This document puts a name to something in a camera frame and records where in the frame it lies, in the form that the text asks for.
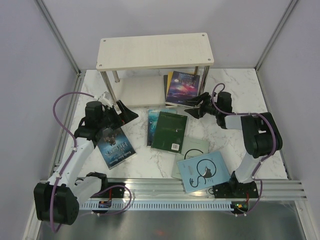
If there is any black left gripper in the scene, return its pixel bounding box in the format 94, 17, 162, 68
97, 100, 138, 131

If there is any purple galaxy cover book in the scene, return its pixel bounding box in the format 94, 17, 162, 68
172, 71, 200, 108

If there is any dark Wuthering Heights book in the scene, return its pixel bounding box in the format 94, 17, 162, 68
97, 128, 137, 170

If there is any blue ocean Jules Verne book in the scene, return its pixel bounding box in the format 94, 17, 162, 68
146, 109, 165, 147

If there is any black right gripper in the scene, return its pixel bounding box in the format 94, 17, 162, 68
183, 91, 221, 119

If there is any black Moon and Sixpence book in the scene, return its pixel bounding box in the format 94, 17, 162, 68
163, 75, 170, 100

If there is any aluminium frame post right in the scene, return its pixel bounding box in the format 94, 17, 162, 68
254, 0, 300, 72

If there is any white slotted cable duct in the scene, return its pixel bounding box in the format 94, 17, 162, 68
79, 200, 234, 211

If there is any aluminium frame post left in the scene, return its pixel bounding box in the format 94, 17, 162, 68
34, 0, 82, 76

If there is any aluminium mounting rail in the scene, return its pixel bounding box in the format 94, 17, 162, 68
34, 177, 308, 201

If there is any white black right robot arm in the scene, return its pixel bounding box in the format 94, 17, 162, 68
186, 91, 283, 199

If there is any aluminium frame post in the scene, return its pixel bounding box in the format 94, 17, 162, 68
34, 0, 82, 76
254, 0, 300, 72

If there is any light blue cat cover book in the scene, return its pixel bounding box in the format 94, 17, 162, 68
177, 151, 231, 193

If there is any dark green hardcover book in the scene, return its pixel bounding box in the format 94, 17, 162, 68
151, 111, 188, 154

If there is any white two-tier wooden shelf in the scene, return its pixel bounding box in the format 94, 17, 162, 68
96, 32, 214, 107

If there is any yellow paperback book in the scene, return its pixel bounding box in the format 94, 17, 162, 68
165, 71, 176, 107

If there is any pale green thin book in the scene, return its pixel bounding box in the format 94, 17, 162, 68
171, 136, 210, 179

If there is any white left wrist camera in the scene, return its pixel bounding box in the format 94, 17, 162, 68
94, 91, 114, 107

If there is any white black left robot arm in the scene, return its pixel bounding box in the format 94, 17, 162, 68
33, 100, 138, 232

